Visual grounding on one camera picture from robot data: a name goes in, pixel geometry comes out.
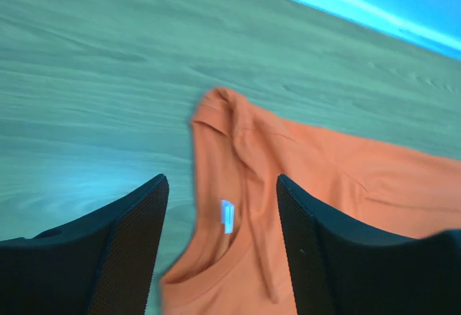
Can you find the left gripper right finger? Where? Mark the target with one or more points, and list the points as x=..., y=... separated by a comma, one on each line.
x=339, y=265

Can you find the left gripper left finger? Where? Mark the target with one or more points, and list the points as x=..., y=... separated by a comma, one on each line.
x=100, y=263

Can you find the orange t-shirt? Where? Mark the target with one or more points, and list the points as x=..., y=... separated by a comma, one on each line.
x=236, y=262

